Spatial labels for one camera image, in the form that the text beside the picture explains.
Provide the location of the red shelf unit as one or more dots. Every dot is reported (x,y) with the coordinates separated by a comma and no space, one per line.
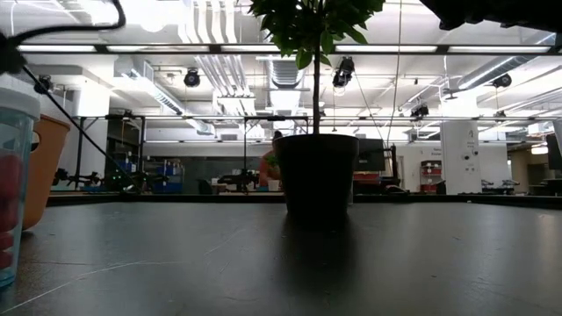
(430,175)

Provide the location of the black monitor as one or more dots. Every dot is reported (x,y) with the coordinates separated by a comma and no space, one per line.
(373,155)

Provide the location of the blue storage bins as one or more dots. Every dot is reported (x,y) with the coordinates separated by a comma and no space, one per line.
(169,186)

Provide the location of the white building column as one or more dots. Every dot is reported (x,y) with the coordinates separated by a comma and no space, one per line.
(461,153)

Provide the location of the black table frame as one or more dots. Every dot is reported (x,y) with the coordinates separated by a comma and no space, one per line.
(175,198)

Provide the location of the orange plastic bin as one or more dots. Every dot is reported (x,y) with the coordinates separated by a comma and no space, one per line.
(46,175)

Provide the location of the black plant pot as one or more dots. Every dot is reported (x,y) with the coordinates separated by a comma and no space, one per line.
(316,175)

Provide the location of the teal bottle with red pills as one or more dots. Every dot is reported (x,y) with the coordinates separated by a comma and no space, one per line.
(13,184)

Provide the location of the black background robot arm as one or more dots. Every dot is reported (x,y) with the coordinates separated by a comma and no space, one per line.
(239,177)
(77,177)

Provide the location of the green leafy plant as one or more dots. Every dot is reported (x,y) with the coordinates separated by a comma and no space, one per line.
(307,22)

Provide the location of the person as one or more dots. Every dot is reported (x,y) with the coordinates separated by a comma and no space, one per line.
(265,169)

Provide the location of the black ceiling-hung camera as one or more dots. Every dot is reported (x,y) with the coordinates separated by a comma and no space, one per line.
(192,78)
(343,72)
(420,111)
(502,81)
(42,84)

